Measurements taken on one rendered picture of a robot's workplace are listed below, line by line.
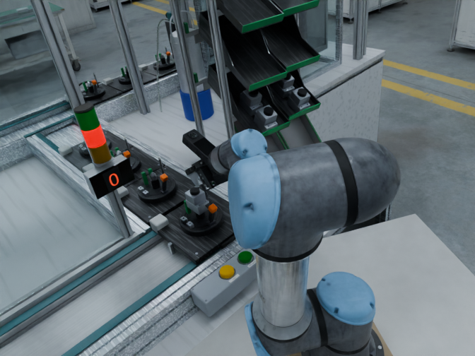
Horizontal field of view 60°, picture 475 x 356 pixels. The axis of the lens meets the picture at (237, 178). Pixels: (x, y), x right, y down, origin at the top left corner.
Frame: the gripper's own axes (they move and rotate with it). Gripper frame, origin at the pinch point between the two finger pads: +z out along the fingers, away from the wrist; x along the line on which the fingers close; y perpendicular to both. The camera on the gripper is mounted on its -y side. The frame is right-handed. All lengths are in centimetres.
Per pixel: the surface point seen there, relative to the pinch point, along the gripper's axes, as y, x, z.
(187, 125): -20, 49, 78
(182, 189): 4.7, 6.2, 26.4
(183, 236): 16.7, -8.3, 10.2
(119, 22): -79, 43, 74
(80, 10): -352, 264, 609
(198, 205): 10.6, -1.5, 4.1
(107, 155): -14.5, -18.3, 0.5
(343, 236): 43, 31, -7
